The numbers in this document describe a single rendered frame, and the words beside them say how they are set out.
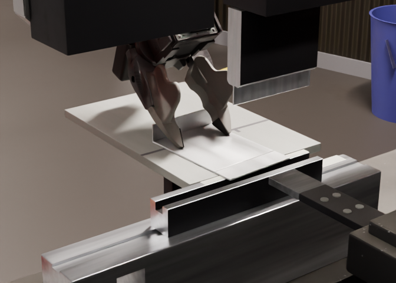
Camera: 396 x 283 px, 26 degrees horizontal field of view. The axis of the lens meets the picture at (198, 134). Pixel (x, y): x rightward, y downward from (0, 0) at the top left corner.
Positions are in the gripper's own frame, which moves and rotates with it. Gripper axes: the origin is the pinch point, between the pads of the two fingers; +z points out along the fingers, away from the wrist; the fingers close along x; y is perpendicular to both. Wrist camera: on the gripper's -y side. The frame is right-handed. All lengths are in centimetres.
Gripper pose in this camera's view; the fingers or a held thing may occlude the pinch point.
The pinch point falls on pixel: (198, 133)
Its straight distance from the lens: 95.8
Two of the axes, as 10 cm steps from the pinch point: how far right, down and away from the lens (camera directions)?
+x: 8.1, -2.3, 5.5
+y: 4.5, -3.7, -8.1
